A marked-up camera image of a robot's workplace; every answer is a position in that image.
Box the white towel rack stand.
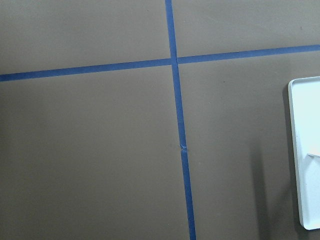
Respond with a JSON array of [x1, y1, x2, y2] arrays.
[[288, 76, 320, 231]]

